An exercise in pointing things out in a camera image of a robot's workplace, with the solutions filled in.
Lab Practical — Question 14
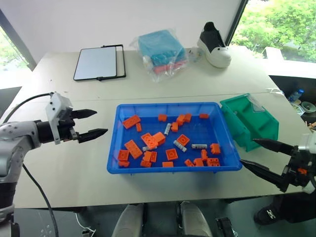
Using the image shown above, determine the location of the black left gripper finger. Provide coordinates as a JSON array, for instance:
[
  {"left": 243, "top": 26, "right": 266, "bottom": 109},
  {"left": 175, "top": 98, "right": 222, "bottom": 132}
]
[
  {"left": 71, "top": 109, "right": 98, "bottom": 120},
  {"left": 78, "top": 128, "right": 109, "bottom": 144}
]

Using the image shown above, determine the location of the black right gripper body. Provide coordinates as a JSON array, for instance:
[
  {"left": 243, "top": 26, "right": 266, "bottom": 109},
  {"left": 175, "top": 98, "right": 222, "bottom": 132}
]
[{"left": 281, "top": 145, "right": 316, "bottom": 193}]

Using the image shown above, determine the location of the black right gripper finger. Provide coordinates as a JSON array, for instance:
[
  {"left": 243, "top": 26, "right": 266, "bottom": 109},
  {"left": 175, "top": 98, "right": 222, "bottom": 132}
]
[
  {"left": 252, "top": 138, "right": 298, "bottom": 157},
  {"left": 240, "top": 159, "right": 290, "bottom": 194}
]

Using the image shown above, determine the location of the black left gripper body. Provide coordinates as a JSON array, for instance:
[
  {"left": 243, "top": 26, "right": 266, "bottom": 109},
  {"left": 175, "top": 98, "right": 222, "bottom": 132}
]
[{"left": 58, "top": 106, "right": 80, "bottom": 144}]

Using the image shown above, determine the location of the green plastic bin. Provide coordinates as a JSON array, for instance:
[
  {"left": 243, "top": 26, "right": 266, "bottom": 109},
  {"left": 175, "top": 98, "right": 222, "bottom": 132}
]
[{"left": 219, "top": 93, "right": 280, "bottom": 152}]

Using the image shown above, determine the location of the black fabric object white logo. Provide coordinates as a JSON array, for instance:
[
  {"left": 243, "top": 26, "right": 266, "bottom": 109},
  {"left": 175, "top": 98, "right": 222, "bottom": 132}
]
[{"left": 253, "top": 194, "right": 316, "bottom": 226}]

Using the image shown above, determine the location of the orange rectangular toy brick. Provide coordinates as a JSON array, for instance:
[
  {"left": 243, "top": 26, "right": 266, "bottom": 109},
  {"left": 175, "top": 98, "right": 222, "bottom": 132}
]
[{"left": 123, "top": 139, "right": 144, "bottom": 159}]

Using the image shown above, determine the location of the clear plastic label sheet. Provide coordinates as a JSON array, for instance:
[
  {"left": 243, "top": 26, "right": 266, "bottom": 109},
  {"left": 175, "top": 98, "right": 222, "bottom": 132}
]
[{"left": 248, "top": 97, "right": 265, "bottom": 114}]

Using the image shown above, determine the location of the round bowl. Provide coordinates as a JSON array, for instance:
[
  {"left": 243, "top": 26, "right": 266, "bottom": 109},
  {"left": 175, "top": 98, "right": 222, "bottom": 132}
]
[{"left": 302, "top": 101, "right": 316, "bottom": 115}]

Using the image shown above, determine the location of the plastic water bottle blue cap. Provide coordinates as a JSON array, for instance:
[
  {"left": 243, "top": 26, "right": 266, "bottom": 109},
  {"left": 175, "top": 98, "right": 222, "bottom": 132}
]
[{"left": 288, "top": 88, "right": 305, "bottom": 102}]

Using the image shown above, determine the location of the blue plastic tray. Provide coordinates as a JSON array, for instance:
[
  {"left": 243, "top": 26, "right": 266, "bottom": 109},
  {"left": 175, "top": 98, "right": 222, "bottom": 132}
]
[{"left": 106, "top": 102, "right": 243, "bottom": 175}]

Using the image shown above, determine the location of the grey rounded shape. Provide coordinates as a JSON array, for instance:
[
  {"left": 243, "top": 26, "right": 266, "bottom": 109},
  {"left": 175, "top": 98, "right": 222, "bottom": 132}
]
[
  {"left": 111, "top": 203, "right": 145, "bottom": 237},
  {"left": 179, "top": 203, "right": 213, "bottom": 237}
]

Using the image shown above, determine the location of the plastic bag of teal towels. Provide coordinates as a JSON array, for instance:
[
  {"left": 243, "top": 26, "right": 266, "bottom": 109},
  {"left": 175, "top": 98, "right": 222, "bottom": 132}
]
[{"left": 129, "top": 28, "right": 190, "bottom": 83}]

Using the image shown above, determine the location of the black and white shoe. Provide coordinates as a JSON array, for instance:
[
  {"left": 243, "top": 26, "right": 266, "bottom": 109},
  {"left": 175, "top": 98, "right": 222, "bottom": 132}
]
[{"left": 196, "top": 21, "right": 232, "bottom": 69}]

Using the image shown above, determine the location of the small clear plastic wrapper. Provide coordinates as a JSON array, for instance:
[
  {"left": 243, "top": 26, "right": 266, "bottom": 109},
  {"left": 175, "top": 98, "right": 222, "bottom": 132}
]
[{"left": 188, "top": 47, "right": 203, "bottom": 63}]

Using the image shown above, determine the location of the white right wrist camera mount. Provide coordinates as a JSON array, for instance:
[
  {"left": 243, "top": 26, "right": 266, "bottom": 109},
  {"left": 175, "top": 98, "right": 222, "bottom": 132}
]
[{"left": 297, "top": 133, "right": 316, "bottom": 195}]

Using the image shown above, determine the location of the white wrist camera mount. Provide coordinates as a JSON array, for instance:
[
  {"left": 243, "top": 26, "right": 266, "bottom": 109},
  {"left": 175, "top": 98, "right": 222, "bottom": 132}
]
[
  {"left": 297, "top": 133, "right": 316, "bottom": 195},
  {"left": 45, "top": 91, "right": 74, "bottom": 145}
]

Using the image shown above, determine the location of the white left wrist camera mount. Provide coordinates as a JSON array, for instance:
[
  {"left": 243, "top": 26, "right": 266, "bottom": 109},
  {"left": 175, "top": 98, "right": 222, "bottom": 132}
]
[{"left": 45, "top": 91, "right": 74, "bottom": 145}]

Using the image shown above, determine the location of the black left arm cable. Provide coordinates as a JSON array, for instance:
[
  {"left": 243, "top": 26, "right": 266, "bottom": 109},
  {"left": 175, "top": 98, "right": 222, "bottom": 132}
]
[
  {"left": 22, "top": 163, "right": 60, "bottom": 237},
  {"left": 0, "top": 92, "right": 54, "bottom": 124}
]

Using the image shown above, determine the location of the white board with black frame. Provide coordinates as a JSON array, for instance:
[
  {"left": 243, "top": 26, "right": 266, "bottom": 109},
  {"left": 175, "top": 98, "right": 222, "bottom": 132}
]
[{"left": 73, "top": 44, "right": 127, "bottom": 82}]

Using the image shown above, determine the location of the white string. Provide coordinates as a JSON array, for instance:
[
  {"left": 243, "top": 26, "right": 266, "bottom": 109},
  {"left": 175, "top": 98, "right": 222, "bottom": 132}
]
[{"left": 266, "top": 87, "right": 285, "bottom": 96}]

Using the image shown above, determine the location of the black floor bracket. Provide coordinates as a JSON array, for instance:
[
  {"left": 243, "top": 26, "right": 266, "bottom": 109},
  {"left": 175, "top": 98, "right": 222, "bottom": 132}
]
[{"left": 215, "top": 216, "right": 236, "bottom": 237}]

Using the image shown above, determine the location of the white floor cable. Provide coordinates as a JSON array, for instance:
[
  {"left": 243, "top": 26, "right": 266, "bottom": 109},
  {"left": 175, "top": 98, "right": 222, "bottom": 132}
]
[{"left": 75, "top": 211, "right": 96, "bottom": 235}]

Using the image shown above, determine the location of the dark window frame post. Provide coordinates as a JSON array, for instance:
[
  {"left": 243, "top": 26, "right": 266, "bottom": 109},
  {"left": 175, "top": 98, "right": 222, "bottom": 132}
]
[
  {"left": 0, "top": 8, "right": 37, "bottom": 73},
  {"left": 225, "top": 0, "right": 249, "bottom": 47}
]

